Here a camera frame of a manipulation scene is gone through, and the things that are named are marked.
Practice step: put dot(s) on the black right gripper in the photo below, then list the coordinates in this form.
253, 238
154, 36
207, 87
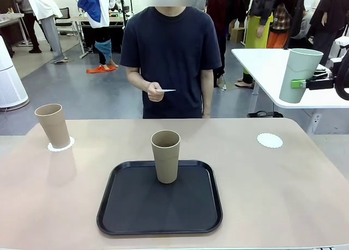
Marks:
331, 74

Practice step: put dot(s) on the pale green tall cup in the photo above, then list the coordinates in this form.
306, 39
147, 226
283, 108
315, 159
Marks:
294, 67

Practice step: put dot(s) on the white scalloped coaster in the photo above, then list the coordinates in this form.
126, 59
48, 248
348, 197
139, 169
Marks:
54, 149
270, 140
169, 90

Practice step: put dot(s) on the brown tall cup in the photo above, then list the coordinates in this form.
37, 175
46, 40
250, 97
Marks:
166, 163
53, 127

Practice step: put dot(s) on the person's left forearm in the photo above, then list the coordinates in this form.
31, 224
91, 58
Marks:
207, 86

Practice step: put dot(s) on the person's right forearm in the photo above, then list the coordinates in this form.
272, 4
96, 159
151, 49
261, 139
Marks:
136, 78

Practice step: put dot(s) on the person's left hand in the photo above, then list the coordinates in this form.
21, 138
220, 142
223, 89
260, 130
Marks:
206, 112

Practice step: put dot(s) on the person's right hand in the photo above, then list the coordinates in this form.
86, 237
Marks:
155, 93

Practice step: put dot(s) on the mannequin in black clothes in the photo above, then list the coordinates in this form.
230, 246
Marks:
319, 43

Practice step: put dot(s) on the cardboard box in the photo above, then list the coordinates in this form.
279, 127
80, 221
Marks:
237, 34

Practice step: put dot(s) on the person in navy t-shirt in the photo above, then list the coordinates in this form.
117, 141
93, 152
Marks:
169, 43

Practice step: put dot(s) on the black plastic tray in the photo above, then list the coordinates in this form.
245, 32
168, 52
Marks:
163, 209

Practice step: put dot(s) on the black tripod stand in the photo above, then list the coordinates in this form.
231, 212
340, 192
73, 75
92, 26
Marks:
126, 5

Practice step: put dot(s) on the orange cloth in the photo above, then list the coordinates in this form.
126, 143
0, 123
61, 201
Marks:
101, 69

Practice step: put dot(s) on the mannequin with blue white jacket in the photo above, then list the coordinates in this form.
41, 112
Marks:
95, 10

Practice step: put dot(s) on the table with white legs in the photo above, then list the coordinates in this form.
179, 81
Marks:
83, 40

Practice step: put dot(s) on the black office chair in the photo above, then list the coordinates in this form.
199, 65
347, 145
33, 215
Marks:
65, 14

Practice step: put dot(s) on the background person in grey top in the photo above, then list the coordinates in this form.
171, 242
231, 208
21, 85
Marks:
27, 5

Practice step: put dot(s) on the white perforated air purifier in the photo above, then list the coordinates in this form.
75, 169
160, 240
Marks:
11, 84

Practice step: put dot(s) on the grey desk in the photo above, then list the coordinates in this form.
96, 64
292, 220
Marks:
8, 16

